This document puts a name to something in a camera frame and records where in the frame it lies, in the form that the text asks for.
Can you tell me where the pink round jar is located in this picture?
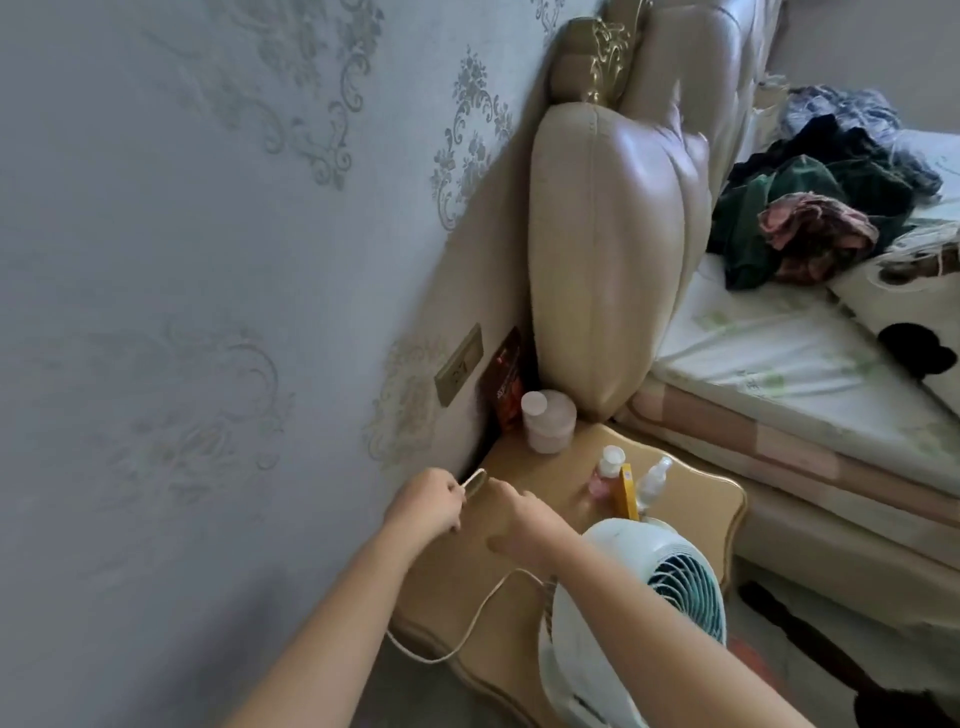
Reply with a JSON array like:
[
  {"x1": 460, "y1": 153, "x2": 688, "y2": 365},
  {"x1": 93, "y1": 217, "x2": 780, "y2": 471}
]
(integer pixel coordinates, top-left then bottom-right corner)
[{"x1": 520, "y1": 389, "x2": 579, "y2": 456}]

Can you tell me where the clear spray bottle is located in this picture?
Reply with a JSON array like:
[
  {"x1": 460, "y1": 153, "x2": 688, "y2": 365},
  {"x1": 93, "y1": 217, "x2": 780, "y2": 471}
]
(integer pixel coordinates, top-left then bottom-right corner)
[{"x1": 636, "y1": 455, "x2": 675, "y2": 514}]

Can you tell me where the pink striped bed base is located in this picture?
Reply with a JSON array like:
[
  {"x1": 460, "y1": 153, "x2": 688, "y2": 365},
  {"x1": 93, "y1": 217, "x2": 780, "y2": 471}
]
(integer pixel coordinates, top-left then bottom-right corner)
[{"x1": 615, "y1": 375, "x2": 960, "y2": 631}]

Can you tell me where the person's right hand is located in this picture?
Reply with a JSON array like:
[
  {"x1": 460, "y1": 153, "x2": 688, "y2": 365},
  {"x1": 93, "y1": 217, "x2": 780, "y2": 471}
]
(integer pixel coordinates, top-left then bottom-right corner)
[{"x1": 484, "y1": 478, "x2": 580, "y2": 576}]

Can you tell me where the pink bottle with white cap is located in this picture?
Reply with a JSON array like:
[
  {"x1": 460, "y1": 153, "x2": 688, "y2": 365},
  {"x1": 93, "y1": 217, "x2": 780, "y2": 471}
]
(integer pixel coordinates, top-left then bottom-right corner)
[{"x1": 588, "y1": 444, "x2": 627, "y2": 501}]

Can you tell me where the beige wooden nightstand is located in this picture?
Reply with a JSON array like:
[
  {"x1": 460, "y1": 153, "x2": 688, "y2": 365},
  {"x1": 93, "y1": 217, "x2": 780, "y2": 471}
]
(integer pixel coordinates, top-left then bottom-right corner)
[{"x1": 390, "y1": 420, "x2": 750, "y2": 728}]

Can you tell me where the white green patterned mattress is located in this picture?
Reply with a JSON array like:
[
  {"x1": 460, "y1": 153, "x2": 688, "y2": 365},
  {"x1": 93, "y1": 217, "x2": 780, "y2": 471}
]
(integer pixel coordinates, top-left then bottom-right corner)
[{"x1": 651, "y1": 127, "x2": 960, "y2": 499}]

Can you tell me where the yellow tube box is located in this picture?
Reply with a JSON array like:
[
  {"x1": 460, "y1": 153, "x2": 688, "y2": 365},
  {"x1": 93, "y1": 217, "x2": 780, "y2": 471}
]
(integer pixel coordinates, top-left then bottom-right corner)
[{"x1": 616, "y1": 462, "x2": 641, "y2": 522}]

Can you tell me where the pink floral garment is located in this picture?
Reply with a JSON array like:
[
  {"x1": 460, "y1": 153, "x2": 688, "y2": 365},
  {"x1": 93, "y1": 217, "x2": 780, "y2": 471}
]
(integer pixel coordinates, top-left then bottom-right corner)
[{"x1": 757, "y1": 192, "x2": 880, "y2": 285}]

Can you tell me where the person's left hand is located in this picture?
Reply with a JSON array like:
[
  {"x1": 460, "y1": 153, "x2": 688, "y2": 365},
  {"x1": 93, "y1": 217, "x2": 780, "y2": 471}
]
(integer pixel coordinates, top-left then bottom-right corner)
[{"x1": 383, "y1": 468, "x2": 470, "y2": 535}]

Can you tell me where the beige leather headboard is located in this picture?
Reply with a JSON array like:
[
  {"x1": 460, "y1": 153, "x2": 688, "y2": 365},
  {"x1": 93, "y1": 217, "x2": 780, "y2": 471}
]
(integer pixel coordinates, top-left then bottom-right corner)
[{"x1": 526, "y1": 0, "x2": 789, "y2": 423}]

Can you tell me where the white power cable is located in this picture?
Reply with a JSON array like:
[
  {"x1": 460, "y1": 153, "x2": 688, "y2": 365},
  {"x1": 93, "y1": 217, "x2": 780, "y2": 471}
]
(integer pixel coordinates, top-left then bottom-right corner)
[{"x1": 384, "y1": 468, "x2": 556, "y2": 666}]

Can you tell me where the person's left forearm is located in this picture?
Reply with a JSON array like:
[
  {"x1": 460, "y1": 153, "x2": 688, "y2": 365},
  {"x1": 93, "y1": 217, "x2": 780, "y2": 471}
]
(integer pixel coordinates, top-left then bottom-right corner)
[{"x1": 222, "y1": 514, "x2": 444, "y2": 728}]

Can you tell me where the gold wall socket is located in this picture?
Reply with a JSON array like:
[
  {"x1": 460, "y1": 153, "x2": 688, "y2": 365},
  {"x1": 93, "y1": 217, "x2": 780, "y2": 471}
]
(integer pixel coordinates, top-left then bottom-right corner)
[{"x1": 433, "y1": 323, "x2": 485, "y2": 408}]

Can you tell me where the white desk fan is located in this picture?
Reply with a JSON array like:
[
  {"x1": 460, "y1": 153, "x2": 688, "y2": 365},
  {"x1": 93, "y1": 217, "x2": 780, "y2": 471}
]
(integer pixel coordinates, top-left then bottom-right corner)
[{"x1": 537, "y1": 516, "x2": 729, "y2": 728}]

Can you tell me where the dark red box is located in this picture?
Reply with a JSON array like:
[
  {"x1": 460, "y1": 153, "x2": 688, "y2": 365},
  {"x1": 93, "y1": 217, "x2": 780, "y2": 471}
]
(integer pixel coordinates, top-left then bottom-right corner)
[{"x1": 480, "y1": 327, "x2": 526, "y2": 435}]

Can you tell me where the blue grey garment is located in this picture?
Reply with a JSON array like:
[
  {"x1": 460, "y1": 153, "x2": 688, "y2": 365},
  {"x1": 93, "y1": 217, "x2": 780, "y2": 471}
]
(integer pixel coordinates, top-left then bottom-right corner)
[{"x1": 780, "y1": 84, "x2": 945, "y2": 198}]

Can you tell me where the dark green garment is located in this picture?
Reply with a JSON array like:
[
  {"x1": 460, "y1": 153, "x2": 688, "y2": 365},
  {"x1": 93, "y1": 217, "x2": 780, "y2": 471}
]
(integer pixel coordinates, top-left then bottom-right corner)
[{"x1": 706, "y1": 114, "x2": 943, "y2": 292}]

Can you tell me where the white pillow with black print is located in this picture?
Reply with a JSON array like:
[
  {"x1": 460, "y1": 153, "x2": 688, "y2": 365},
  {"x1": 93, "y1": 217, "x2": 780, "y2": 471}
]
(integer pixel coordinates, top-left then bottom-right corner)
[{"x1": 828, "y1": 222, "x2": 960, "y2": 418}]

